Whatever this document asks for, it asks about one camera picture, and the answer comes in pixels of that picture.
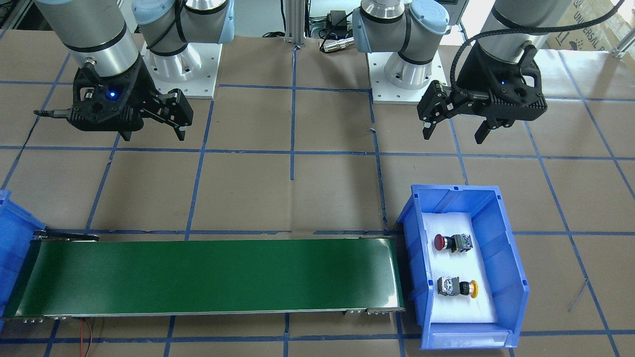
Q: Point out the white foam pad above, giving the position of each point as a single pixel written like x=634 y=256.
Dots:
x=467 y=266

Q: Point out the aluminium frame post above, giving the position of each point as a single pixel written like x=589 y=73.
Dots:
x=295 y=14

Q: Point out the green conveyor belt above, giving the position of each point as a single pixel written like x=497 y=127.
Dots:
x=60 y=279

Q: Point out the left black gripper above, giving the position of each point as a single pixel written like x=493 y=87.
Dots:
x=472 y=81

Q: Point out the silver cylindrical connector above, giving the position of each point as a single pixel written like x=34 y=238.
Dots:
x=338 y=45

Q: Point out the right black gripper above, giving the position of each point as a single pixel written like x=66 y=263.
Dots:
x=142 y=85

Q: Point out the red push button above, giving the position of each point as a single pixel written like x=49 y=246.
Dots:
x=455 y=243

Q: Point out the blue destination bin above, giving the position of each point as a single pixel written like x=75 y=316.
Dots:
x=17 y=226

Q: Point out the cardboard box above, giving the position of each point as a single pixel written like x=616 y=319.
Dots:
x=601 y=37

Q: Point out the yellow push button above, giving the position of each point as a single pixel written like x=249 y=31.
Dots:
x=453 y=286

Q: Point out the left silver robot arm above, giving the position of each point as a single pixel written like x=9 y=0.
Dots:
x=415 y=30

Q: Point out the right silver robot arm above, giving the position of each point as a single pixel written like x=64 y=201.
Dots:
x=97 y=29

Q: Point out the blue source bin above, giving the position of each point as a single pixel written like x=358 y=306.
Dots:
x=506 y=276

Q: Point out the black power adapter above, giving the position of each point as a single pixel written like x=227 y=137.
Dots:
x=336 y=25

